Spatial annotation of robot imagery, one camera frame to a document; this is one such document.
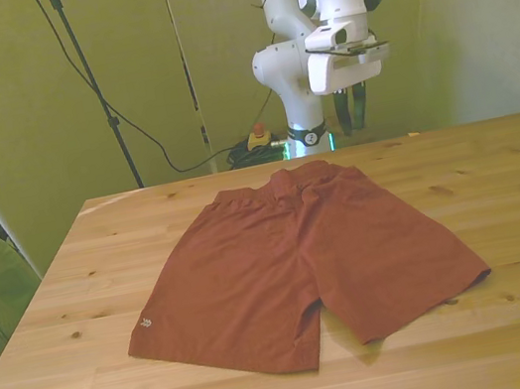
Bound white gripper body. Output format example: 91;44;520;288
303;38;399;99

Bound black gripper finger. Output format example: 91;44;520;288
349;79;375;131
331;86;357;138

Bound rust red shorts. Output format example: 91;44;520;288
99;133;505;389

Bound yellow emergency stop button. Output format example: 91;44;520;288
244;121;275;154

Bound black tripod stand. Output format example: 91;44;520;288
46;0;146;199

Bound thin black cable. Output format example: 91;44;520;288
238;81;280;137

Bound coiled dark cable bundle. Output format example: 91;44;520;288
222;131;293;172

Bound long black cable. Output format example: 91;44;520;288
32;0;255;195

